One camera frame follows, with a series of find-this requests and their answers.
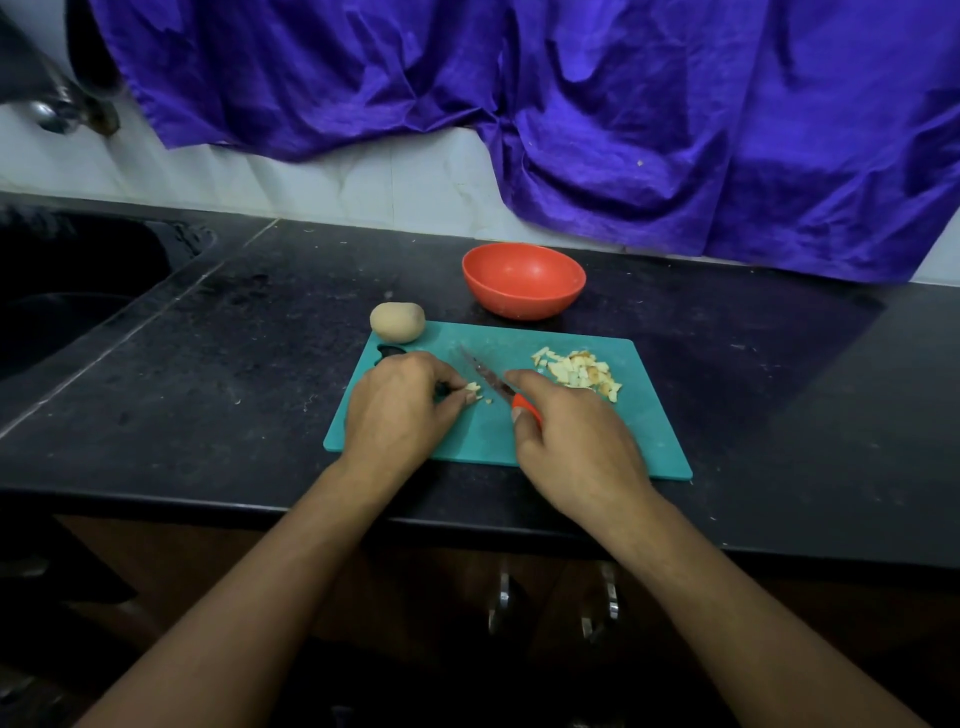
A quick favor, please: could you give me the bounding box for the person's left hand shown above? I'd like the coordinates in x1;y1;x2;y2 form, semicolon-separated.
342;351;482;482

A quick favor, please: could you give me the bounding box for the person's right hand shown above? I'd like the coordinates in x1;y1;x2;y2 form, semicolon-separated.
502;369;659;530

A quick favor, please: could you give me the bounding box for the teal plastic cutting board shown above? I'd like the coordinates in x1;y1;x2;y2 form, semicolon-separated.
324;321;695;482

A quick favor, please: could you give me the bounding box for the pile of diced apple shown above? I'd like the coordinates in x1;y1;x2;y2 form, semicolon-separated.
531;346;624;404

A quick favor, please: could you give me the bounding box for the whole brown potato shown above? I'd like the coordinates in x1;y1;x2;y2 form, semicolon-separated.
369;300;428;345

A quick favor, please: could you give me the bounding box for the red-handled kitchen knife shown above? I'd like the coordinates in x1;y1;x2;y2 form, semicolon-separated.
457;348;545;428

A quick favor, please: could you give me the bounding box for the orange bowl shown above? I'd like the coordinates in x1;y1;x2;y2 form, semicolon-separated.
460;241;588;323

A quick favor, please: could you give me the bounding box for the person's left forearm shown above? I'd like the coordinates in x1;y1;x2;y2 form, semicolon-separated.
78;450;389;728

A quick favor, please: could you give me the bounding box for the person's right forearm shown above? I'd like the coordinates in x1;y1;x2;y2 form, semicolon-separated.
603;489;929;728

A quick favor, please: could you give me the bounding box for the dark kitchen sink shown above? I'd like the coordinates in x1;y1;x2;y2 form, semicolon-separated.
0;210;215;380

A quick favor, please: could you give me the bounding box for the purple cloth curtain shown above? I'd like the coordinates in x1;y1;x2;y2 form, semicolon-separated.
90;0;960;287

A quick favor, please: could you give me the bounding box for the metal faucet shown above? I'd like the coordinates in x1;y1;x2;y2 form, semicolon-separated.
0;57;122;140

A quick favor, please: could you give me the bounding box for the metal cabinet handle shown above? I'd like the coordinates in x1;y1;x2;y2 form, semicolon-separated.
580;561;621;644
487;567;516;638

